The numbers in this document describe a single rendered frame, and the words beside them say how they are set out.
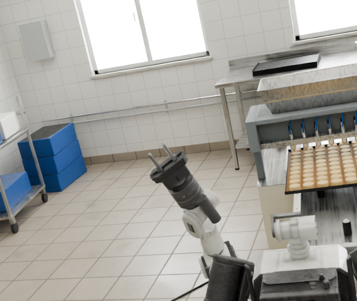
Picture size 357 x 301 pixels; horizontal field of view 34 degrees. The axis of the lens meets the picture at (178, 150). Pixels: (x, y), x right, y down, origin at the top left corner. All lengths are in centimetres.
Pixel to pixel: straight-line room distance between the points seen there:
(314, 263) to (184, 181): 43
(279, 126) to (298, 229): 138
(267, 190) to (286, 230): 135
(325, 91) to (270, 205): 63
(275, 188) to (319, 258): 134
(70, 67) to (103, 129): 81
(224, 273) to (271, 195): 135
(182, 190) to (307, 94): 130
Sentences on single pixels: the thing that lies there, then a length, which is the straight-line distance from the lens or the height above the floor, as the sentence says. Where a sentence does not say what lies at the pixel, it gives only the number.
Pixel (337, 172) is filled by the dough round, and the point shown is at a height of 92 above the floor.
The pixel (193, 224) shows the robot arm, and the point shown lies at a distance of 181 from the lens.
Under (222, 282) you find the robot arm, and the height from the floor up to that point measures 108.
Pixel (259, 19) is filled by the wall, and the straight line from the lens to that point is 620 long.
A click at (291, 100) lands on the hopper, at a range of 292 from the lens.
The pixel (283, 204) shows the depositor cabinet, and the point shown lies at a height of 73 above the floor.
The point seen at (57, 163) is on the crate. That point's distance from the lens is 645.
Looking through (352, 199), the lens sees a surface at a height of 84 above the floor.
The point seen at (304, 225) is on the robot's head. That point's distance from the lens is 166.
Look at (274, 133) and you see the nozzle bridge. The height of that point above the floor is 108.
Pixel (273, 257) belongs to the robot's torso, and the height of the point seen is 111.
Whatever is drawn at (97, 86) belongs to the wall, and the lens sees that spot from 689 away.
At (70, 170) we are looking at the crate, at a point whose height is 15.
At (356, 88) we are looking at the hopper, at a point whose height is 125.
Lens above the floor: 192
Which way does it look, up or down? 16 degrees down
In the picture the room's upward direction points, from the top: 12 degrees counter-clockwise
